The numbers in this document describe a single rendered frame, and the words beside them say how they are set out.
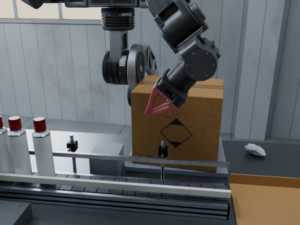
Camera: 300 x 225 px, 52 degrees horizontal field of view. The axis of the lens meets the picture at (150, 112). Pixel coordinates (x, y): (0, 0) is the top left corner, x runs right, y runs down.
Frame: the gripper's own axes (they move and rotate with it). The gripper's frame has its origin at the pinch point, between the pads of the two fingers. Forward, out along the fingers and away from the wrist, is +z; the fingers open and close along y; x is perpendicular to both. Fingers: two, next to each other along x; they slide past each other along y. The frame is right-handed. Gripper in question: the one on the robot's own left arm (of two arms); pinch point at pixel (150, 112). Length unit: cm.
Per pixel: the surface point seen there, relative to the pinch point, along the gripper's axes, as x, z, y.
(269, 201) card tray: 47, 6, -19
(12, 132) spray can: -24.7, 36.7, -9.0
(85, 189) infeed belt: 2.2, 36.4, -8.7
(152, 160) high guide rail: 11.9, 18.5, -16.1
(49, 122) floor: -54, 201, -243
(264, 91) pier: 96, 10, -242
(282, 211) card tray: 50, 4, -15
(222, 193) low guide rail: 31.2, 9.1, -10.0
